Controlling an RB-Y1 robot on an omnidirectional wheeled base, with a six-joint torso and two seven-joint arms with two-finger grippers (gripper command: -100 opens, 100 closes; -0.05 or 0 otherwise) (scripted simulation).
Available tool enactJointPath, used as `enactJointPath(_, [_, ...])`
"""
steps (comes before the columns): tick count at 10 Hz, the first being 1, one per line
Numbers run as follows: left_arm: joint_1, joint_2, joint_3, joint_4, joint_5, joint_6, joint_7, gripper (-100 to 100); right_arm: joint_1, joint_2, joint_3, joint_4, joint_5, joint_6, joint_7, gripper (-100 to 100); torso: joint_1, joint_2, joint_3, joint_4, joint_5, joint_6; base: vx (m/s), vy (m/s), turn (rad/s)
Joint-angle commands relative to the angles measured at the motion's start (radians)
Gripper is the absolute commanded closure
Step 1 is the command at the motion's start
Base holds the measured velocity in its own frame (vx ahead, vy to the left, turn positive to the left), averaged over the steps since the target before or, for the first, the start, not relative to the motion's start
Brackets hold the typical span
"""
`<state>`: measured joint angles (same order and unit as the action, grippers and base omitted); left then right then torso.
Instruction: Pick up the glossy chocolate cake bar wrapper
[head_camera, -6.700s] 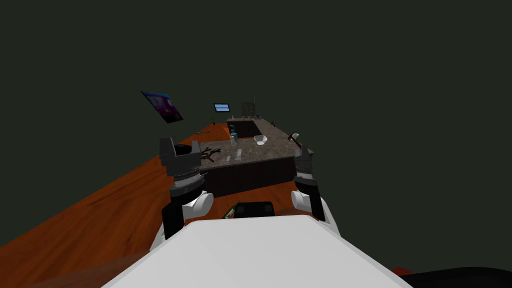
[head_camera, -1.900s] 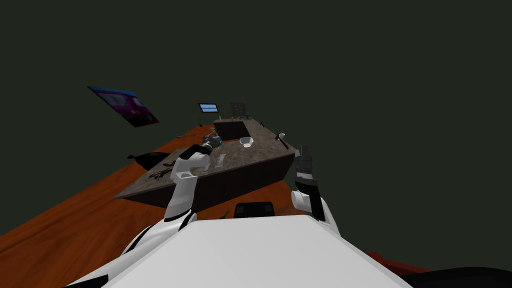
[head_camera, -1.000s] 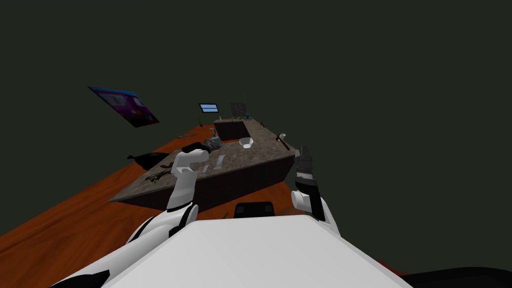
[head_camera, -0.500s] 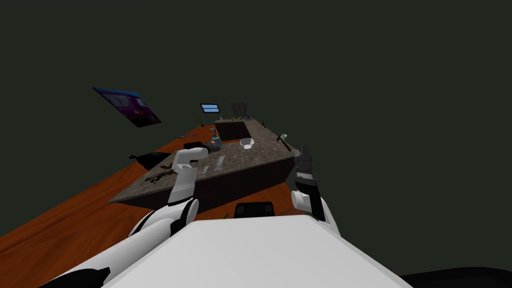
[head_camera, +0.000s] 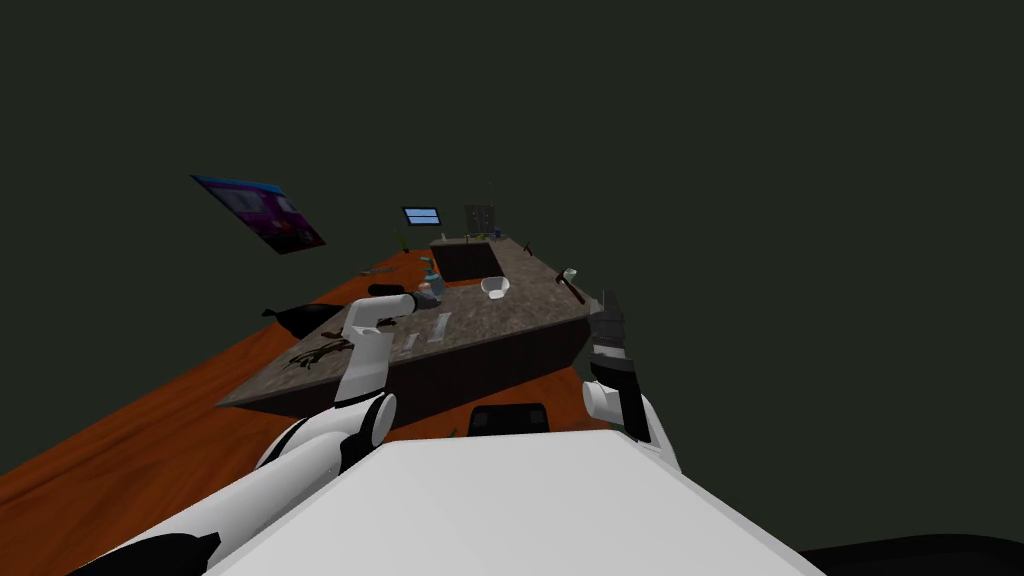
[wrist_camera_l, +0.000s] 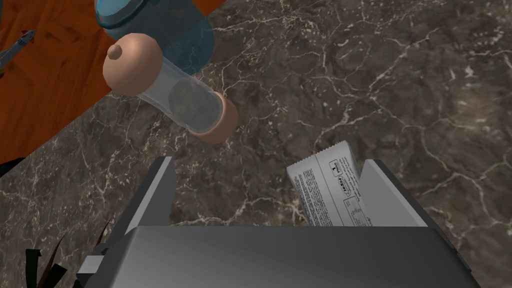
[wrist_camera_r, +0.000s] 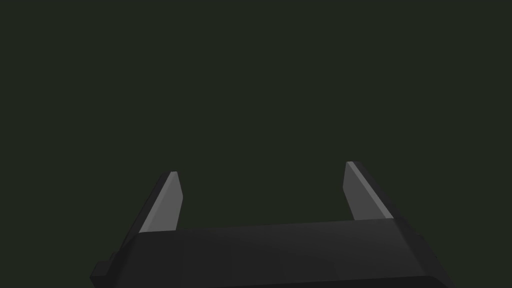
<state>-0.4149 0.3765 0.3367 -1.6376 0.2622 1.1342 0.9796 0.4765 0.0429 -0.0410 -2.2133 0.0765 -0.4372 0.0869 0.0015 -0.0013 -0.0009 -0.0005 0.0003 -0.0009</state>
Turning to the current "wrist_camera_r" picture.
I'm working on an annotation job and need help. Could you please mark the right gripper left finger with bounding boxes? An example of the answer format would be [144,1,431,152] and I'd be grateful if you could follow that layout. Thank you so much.
[127,171,184,241]

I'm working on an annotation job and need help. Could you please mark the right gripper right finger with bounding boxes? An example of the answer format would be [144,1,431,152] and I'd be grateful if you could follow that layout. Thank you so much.
[342,161,405,221]

